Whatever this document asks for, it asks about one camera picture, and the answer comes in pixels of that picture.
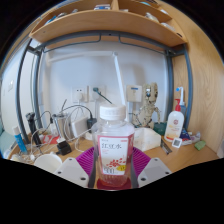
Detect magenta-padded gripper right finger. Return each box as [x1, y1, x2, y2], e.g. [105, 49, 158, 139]
[130, 146, 173, 189]

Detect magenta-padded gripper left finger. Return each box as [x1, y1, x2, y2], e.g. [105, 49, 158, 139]
[53, 146, 97, 189]

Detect clear drink bottle white cap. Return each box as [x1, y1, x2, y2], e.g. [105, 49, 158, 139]
[91, 103, 136, 188]

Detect black power adapter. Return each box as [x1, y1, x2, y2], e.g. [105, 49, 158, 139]
[56, 139, 73, 156]

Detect white paper cup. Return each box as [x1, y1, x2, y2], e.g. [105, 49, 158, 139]
[33, 152, 64, 175]

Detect grey metal ruler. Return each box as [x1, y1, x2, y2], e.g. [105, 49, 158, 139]
[160, 137, 173, 155]

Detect small white digital thermometer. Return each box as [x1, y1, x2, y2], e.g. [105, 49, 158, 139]
[171, 137, 183, 149]

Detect red flat packet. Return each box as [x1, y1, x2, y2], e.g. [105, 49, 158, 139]
[43, 134, 60, 145]

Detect white power bank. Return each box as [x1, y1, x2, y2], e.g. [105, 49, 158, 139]
[70, 116, 90, 138]

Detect silver metal tumbler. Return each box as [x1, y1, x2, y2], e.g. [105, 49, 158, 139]
[53, 113, 70, 141]

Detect flat round red coaster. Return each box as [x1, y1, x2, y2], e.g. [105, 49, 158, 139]
[95, 179, 132, 192]

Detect white lotion bottle red pump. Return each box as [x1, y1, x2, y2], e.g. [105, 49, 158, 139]
[163, 98, 185, 143]

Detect colourful small packets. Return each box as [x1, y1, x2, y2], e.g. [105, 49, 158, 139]
[181, 131, 202, 146]

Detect black charger plug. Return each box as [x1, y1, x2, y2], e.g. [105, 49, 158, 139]
[87, 116, 98, 130]

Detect small green packet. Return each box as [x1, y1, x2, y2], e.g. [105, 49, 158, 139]
[194, 139, 207, 151]

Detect blue bottle white cap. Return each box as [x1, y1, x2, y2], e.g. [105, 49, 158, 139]
[12, 125, 28, 155]

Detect black handheld trimmer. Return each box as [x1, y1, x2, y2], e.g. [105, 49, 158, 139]
[25, 112, 43, 146]

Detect wooden tree creature figurine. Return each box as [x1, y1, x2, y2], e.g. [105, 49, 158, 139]
[137, 82, 162, 130]

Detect clear spray bottle white nozzle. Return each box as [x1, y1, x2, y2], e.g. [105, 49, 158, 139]
[175, 86, 187, 116]

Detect white desk lamp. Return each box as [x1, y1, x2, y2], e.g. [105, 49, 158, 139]
[46, 50, 130, 114]

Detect wooden shelf unit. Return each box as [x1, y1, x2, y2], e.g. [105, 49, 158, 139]
[29, 0, 188, 48]

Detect white charging cable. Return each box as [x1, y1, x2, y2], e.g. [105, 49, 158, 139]
[14, 128, 59, 163]

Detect black power cable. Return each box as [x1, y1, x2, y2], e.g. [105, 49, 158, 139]
[61, 104, 96, 122]

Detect white wall socket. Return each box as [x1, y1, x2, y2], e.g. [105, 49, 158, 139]
[89, 84, 107, 102]
[71, 85, 90, 103]

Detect white wall box blue mark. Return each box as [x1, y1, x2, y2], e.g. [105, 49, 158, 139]
[125, 84, 143, 103]

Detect dark green lamp cable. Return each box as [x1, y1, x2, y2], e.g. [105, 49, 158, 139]
[92, 87, 114, 105]

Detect grey metal desk frame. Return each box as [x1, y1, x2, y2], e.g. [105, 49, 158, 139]
[15, 30, 195, 135]

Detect white wall switch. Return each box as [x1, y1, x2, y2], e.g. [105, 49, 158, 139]
[7, 79, 15, 93]

